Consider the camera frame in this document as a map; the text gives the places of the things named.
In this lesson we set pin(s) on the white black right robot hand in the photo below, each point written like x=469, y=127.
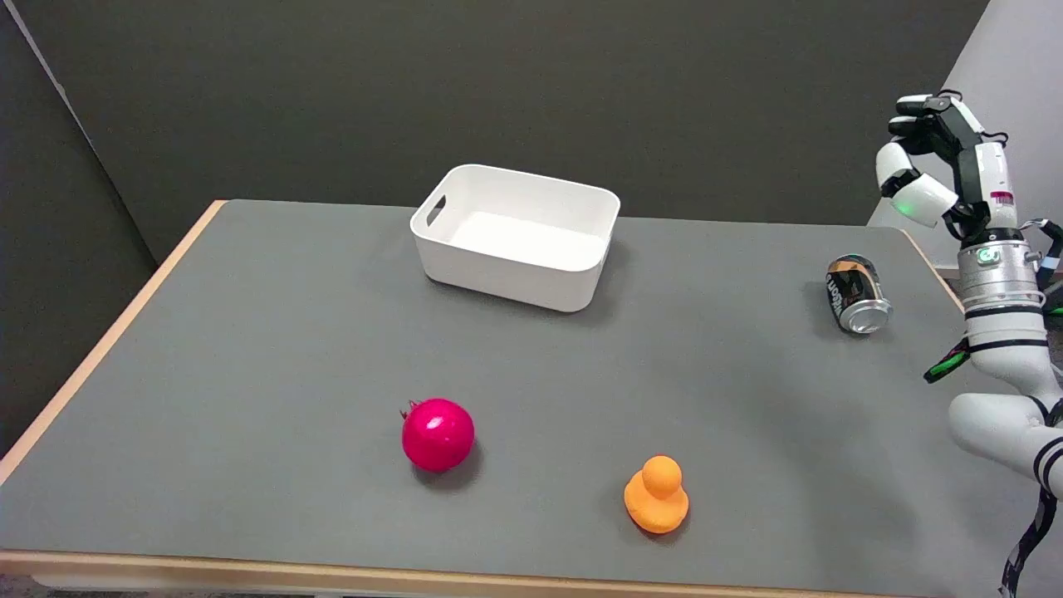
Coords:
x=980, y=174

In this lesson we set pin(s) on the yellow rubber duck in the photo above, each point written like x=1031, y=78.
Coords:
x=657, y=497

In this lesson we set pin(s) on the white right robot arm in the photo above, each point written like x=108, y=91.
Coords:
x=1009, y=349

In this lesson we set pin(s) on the black gold drink can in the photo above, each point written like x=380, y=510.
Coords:
x=857, y=294

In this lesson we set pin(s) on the white plastic bin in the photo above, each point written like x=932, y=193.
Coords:
x=516, y=237

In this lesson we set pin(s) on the red pomegranate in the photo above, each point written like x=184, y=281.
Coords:
x=438, y=434

